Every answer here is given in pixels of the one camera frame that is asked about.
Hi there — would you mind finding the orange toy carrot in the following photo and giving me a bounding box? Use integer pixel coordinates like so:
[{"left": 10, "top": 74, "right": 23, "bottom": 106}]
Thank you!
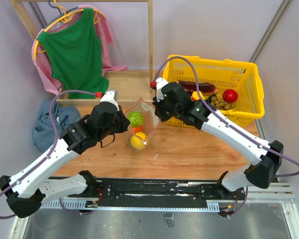
[{"left": 133, "top": 125, "right": 143, "bottom": 133}]

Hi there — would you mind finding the clear zip top bag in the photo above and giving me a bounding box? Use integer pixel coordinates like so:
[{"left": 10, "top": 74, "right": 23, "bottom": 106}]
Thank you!
[{"left": 125, "top": 98, "right": 160, "bottom": 151}]

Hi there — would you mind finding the yellow toy lemon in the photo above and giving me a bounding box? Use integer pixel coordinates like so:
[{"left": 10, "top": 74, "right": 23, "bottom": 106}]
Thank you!
[{"left": 130, "top": 131, "right": 147, "bottom": 150}]

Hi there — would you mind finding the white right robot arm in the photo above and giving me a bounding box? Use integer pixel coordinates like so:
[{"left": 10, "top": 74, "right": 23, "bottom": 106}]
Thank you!
[{"left": 150, "top": 78, "right": 284, "bottom": 199}]

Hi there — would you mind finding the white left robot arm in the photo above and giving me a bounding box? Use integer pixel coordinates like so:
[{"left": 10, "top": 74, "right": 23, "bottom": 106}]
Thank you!
[{"left": 0, "top": 102, "right": 130, "bottom": 218}]

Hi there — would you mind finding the green tank top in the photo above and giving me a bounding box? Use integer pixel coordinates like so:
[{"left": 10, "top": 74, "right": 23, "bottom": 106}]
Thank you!
[{"left": 37, "top": 8, "right": 109, "bottom": 93}]

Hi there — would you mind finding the yellow toy fruit in basket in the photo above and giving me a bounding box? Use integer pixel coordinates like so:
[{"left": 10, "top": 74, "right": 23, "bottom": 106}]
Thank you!
[{"left": 190, "top": 91, "right": 205, "bottom": 102}]

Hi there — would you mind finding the dark red toy eggplant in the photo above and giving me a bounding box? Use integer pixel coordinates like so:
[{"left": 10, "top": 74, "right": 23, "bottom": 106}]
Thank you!
[{"left": 177, "top": 81, "right": 218, "bottom": 95}]

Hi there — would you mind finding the toy grape bunch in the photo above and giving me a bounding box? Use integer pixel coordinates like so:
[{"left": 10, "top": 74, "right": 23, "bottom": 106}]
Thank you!
[{"left": 207, "top": 95, "right": 236, "bottom": 111}]

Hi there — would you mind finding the wooden clothes rack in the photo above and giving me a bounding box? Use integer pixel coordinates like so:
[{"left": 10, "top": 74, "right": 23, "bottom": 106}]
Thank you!
[{"left": 10, "top": 0, "right": 154, "bottom": 106}]

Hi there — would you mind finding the red toy apple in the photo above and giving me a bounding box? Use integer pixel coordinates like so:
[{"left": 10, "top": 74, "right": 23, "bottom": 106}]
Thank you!
[{"left": 222, "top": 89, "right": 238, "bottom": 103}]

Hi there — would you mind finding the blue crumpled cloth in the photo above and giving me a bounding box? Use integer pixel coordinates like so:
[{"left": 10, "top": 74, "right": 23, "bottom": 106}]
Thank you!
[{"left": 32, "top": 99, "right": 81, "bottom": 152}]

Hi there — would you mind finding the yellow plastic shopping basket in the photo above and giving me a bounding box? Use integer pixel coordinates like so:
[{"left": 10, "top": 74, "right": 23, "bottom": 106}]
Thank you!
[{"left": 162, "top": 56, "right": 265, "bottom": 127}]

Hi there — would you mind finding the pink shirt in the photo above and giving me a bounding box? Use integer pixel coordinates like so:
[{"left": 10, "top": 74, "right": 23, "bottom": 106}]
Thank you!
[{"left": 32, "top": 5, "right": 127, "bottom": 99}]

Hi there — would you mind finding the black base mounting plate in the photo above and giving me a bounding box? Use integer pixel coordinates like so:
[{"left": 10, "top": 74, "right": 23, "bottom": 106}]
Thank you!
[{"left": 78, "top": 178, "right": 245, "bottom": 205}]

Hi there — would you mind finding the yellow clothes hanger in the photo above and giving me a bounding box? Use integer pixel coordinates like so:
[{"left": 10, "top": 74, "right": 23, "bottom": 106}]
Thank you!
[{"left": 33, "top": 0, "right": 106, "bottom": 60}]

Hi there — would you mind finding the grey clothes hanger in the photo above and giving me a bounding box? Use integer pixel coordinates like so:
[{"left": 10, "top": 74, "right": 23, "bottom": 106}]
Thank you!
[{"left": 47, "top": 0, "right": 78, "bottom": 17}]

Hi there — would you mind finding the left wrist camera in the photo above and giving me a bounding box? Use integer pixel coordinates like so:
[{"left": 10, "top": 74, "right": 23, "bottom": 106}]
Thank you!
[{"left": 100, "top": 90, "right": 119, "bottom": 104}]

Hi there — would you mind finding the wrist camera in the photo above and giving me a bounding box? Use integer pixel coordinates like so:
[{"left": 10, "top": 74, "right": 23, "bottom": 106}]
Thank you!
[
  {"left": 150, "top": 77, "right": 168, "bottom": 102},
  {"left": 100, "top": 90, "right": 119, "bottom": 104}
]

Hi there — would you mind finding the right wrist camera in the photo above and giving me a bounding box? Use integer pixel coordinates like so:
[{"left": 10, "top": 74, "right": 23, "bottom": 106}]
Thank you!
[{"left": 150, "top": 77, "right": 168, "bottom": 102}]

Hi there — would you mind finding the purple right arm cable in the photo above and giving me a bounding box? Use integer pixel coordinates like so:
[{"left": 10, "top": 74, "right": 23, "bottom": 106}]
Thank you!
[{"left": 154, "top": 56, "right": 299, "bottom": 220}]

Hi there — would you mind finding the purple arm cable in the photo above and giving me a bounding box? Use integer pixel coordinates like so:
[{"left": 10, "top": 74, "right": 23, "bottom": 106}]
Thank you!
[
  {"left": 154, "top": 56, "right": 299, "bottom": 220},
  {"left": 0, "top": 90, "right": 102, "bottom": 220}
]

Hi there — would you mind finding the white slotted cable duct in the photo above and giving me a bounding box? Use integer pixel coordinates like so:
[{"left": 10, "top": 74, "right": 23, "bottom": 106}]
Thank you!
[{"left": 41, "top": 198, "right": 220, "bottom": 213}]

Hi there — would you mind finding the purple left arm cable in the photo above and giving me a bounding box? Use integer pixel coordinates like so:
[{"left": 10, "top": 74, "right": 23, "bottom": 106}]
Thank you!
[{"left": 0, "top": 90, "right": 102, "bottom": 220}]

